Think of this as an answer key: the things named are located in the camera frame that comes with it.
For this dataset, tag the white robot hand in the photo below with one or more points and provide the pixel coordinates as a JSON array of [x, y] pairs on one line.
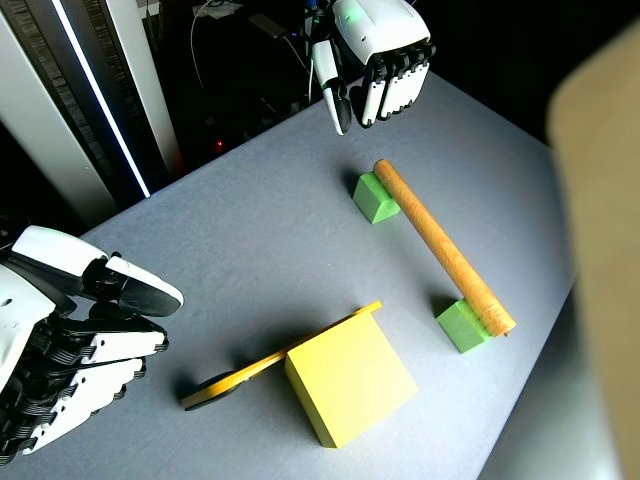
[[380, 27], [50, 250]]

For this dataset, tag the wide white frame post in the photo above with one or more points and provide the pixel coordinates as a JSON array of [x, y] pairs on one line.
[[35, 100]]

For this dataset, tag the yellow wooden block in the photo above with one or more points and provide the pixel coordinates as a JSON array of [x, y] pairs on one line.
[[350, 375]]

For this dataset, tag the green wooden block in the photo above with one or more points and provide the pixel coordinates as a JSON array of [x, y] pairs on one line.
[[460, 327], [372, 197]]

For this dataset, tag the narrow white frame post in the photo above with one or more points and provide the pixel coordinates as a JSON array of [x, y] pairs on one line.
[[145, 75]]

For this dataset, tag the white light strip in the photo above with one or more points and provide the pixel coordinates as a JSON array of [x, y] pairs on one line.
[[102, 100]]

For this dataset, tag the grey table cloth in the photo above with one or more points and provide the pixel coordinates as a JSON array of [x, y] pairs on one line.
[[260, 240]]

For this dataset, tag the blurred beige board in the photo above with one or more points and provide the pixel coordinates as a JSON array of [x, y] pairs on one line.
[[605, 250]]

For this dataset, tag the black power adapter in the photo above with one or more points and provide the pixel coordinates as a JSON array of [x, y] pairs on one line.
[[267, 25]]

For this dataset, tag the round wooden dowel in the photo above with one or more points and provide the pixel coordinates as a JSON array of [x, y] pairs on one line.
[[435, 235]]

